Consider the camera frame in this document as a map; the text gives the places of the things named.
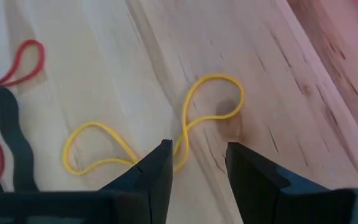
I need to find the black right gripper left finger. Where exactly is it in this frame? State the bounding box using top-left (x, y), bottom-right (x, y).
top-left (98, 139), bottom-right (175, 224)

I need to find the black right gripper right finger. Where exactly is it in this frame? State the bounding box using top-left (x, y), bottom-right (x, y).
top-left (224, 142), bottom-right (333, 224)

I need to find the yellow rubber band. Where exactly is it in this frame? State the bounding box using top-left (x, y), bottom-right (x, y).
top-left (62, 73), bottom-right (246, 175)

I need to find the wide black rubber band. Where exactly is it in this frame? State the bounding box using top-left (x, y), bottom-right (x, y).
top-left (0, 84), bottom-right (39, 192)

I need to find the red-brown rubber band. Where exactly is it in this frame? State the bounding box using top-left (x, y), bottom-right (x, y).
top-left (0, 39), bottom-right (47, 180)

